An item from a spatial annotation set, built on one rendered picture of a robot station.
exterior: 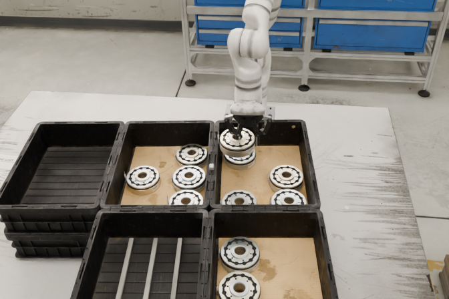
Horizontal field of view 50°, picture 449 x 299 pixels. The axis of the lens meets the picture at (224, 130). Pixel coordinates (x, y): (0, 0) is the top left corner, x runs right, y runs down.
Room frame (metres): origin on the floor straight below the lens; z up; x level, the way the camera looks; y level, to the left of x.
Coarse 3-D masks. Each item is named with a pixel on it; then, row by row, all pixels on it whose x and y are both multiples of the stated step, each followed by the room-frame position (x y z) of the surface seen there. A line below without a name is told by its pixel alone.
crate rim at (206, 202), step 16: (208, 144) 1.16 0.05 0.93; (208, 160) 1.10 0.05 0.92; (112, 176) 1.03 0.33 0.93; (208, 176) 1.01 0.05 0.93; (208, 192) 0.95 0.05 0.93; (112, 208) 0.90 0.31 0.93; (128, 208) 0.90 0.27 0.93; (144, 208) 0.90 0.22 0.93; (160, 208) 0.89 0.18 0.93; (176, 208) 0.89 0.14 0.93; (192, 208) 0.89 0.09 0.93; (208, 208) 0.90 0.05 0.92
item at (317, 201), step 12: (276, 120) 1.27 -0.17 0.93; (288, 120) 1.27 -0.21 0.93; (300, 120) 1.27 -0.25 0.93; (216, 132) 1.24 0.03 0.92; (216, 144) 1.16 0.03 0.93; (216, 156) 1.10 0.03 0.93; (216, 168) 1.05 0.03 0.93; (312, 168) 1.03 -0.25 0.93; (312, 180) 0.98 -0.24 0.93; (216, 204) 0.90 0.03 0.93; (228, 204) 0.90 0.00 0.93; (240, 204) 0.90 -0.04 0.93; (252, 204) 0.90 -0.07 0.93; (264, 204) 0.89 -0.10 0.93; (276, 204) 0.89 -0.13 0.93; (288, 204) 0.89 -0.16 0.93; (300, 204) 0.89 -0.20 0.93; (312, 204) 0.89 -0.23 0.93
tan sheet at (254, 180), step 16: (256, 160) 1.19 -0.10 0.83; (272, 160) 1.19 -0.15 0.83; (288, 160) 1.18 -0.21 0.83; (224, 176) 1.12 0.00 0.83; (240, 176) 1.11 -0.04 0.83; (256, 176) 1.11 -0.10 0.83; (224, 192) 1.04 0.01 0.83; (256, 192) 1.04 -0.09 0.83; (272, 192) 1.04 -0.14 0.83; (304, 192) 1.03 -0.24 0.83
